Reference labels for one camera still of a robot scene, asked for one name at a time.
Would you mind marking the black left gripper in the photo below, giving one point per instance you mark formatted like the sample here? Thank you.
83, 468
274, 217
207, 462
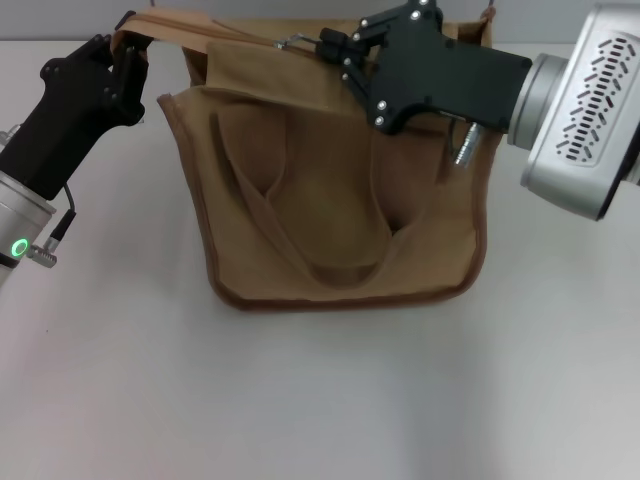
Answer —
55, 130

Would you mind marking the silver metal zipper slider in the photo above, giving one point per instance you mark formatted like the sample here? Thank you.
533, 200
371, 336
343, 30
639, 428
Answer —
280, 44

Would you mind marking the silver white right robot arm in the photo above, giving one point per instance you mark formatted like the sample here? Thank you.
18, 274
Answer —
530, 100

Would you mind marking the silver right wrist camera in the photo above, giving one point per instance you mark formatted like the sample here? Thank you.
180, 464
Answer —
585, 100

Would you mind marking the khaki canvas food bag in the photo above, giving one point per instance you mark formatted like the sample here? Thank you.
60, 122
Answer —
340, 200

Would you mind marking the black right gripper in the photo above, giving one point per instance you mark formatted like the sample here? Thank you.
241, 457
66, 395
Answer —
450, 75

